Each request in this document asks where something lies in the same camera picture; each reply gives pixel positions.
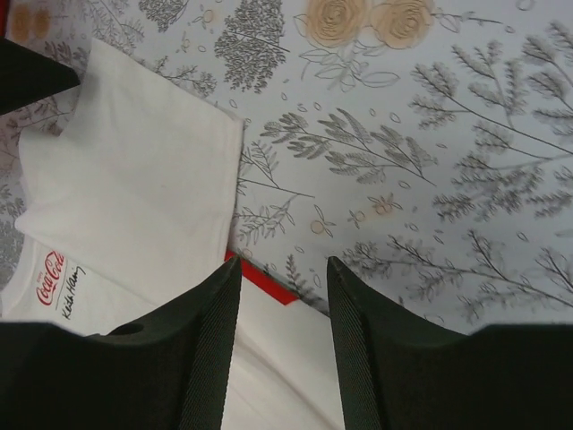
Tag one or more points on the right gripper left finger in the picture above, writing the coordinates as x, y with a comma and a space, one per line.
166, 370

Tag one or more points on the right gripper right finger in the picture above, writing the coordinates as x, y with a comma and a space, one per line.
398, 371

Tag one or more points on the white Coca-Cola t-shirt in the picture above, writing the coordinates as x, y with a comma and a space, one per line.
130, 207

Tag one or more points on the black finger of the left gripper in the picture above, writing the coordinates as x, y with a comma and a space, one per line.
27, 76

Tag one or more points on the red plastic bin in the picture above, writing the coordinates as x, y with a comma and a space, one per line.
4, 9

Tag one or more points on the floral patterned table mat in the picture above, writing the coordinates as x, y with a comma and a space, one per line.
427, 144

